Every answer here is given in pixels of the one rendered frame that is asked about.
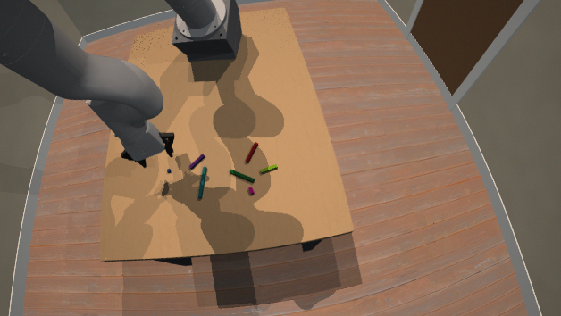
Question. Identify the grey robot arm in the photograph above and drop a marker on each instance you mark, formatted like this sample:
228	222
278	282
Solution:
35	48

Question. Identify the turquoise rod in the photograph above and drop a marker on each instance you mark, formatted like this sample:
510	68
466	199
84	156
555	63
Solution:
201	189

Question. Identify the purple rod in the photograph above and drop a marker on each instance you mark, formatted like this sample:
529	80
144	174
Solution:
197	161

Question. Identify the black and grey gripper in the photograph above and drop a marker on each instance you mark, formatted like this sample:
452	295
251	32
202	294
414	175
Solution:
150	143

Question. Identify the red rod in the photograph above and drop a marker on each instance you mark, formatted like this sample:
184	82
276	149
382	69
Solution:
251	152

